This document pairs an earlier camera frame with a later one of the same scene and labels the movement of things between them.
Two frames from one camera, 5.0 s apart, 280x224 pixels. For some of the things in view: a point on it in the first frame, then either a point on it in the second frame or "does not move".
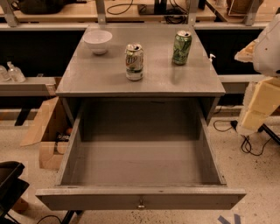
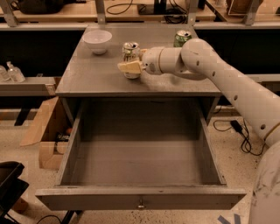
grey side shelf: [31, 87] does not move
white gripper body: [268, 53] -> [151, 60]
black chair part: [11, 189] does not move
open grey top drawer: [141, 154] does not move
